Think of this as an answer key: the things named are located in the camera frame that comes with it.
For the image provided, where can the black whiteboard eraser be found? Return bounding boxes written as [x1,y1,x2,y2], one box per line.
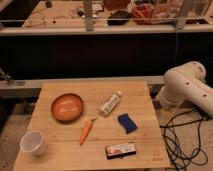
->
[105,142,136,159]

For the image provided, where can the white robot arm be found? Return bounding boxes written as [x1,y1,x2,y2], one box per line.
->
[156,61,213,117]

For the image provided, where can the clear plastic bottle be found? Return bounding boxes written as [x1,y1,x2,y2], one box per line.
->
[99,91,122,117]

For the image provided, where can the orange carrot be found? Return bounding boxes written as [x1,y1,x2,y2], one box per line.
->
[79,118,95,145]

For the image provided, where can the blue sponge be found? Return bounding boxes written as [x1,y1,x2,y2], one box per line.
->
[118,113,137,134]

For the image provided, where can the orange bowl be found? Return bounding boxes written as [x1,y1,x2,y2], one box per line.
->
[51,93,84,122]

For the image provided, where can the black object on bench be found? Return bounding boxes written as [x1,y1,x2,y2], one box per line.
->
[107,10,131,26]

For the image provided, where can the orange basket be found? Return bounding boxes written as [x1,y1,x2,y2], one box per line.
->
[131,5,153,25]

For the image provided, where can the grey metal rail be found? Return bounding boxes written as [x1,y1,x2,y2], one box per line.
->
[0,75,166,98]

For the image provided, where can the grey metal post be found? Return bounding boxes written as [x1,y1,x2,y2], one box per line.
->
[83,0,93,31]

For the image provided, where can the black floor cables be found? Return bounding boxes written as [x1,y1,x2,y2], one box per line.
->
[159,107,209,171]

